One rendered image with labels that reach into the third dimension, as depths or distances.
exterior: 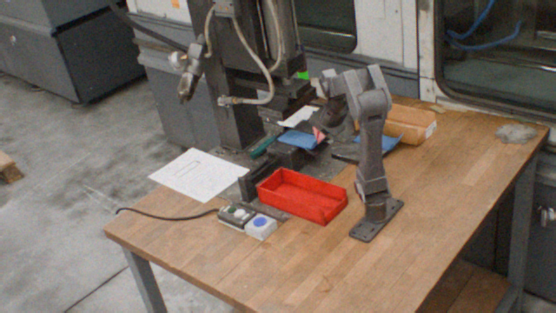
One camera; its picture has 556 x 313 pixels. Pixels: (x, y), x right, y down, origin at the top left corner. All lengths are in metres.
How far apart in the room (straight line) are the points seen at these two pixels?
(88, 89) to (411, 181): 3.53
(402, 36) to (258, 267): 1.13
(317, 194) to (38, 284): 1.92
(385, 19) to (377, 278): 1.15
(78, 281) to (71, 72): 2.09
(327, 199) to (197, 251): 0.42
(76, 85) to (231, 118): 2.97
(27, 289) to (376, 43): 2.14
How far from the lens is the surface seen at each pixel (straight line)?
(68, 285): 3.24
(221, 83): 1.97
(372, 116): 1.45
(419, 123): 2.09
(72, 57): 4.83
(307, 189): 1.82
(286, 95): 1.82
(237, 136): 2.05
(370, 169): 1.56
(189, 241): 1.74
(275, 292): 1.51
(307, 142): 1.89
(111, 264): 3.24
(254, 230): 1.67
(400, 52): 2.35
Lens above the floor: 1.97
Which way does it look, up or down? 33 degrees down
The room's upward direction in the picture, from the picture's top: 10 degrees counter-clockwise
